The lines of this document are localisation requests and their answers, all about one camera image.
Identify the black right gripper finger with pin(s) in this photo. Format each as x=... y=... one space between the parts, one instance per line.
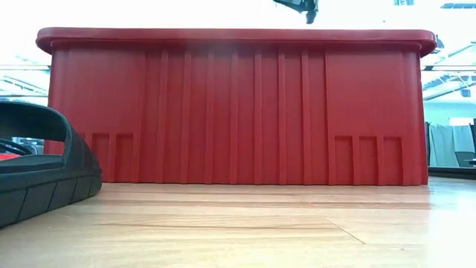
x=311 y=11

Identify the red ribbed plastic bin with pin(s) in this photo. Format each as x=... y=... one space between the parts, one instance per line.
x=238 y=111

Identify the grey curtain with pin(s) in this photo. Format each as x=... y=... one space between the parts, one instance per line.
x=446 y=145

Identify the black foam slide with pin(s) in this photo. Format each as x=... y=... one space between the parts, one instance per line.
x=44 y=186

